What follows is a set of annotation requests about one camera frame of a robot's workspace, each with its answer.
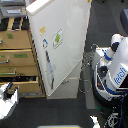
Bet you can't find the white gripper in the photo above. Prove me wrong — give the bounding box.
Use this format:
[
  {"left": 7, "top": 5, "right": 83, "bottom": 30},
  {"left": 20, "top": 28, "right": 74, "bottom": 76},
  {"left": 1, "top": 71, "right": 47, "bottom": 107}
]
[{"left": 0, "top": 83, "right": 18, "bottom": 103}]

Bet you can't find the white fridge door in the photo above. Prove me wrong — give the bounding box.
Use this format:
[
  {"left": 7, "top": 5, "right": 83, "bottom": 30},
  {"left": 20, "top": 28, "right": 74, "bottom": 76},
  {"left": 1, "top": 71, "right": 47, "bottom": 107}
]
[{"left": 26, "top": 0, "right": 91, "bottom": 97}]

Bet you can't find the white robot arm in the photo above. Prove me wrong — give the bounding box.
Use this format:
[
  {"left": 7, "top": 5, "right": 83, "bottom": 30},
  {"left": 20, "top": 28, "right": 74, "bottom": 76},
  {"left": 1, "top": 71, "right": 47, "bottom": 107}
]
[{"left": 0, "top": 82, "right": 19, "bottom": 121}]

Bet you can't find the wooden drawer cabinet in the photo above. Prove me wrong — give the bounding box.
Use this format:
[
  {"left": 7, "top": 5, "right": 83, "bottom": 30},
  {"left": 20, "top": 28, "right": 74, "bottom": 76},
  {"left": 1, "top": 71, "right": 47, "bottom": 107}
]
[{"left": 0, "top": 17, "right": 45, "bottom": 97}]

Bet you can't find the green android sticker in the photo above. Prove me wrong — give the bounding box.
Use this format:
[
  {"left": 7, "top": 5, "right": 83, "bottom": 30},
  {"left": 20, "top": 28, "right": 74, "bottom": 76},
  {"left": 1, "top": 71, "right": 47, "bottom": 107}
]
[{"left": 52, "top": 29, "right": 63, "bottom": 49}]

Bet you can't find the grey device on cabinet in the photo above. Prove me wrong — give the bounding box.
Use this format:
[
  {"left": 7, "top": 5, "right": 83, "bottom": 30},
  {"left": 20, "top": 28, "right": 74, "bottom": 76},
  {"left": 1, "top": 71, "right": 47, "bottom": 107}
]
[{"left": 1, "top": 6, "right": 26, "bottom": 17}]

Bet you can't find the white blue robot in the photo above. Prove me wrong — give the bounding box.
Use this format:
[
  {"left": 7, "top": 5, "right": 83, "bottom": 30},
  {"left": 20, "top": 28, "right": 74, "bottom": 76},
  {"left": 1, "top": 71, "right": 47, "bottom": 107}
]
[{"left": 92, "top": 34, "right": 128, "bottom": 106}]

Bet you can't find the coiled cable on floor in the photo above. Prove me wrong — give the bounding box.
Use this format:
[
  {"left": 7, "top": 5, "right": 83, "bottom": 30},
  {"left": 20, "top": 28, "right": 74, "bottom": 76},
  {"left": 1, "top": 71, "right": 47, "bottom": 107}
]
[{"left": 78, "top": 43, "right": 100, "bottom": 94}]

